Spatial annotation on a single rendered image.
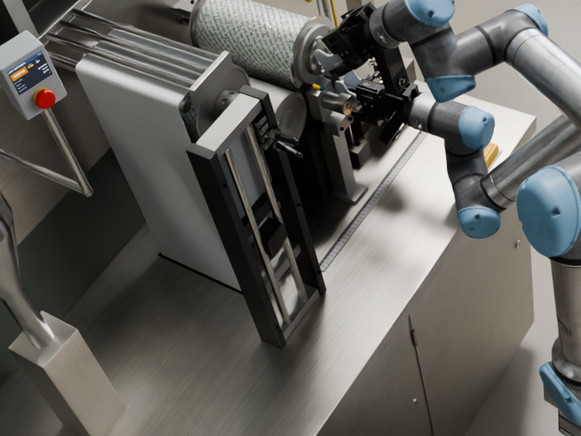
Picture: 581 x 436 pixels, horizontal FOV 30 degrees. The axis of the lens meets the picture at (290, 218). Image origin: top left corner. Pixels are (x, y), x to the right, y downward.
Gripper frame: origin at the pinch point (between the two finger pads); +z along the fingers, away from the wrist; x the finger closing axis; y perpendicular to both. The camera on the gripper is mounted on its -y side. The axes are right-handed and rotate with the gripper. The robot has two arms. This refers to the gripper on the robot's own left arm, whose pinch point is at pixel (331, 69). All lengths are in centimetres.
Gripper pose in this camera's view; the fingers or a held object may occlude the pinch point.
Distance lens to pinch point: 206.2
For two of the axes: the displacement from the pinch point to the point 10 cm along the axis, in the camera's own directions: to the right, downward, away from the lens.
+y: -6.7, -7.0, -2.6
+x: -5.5, 7.0, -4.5
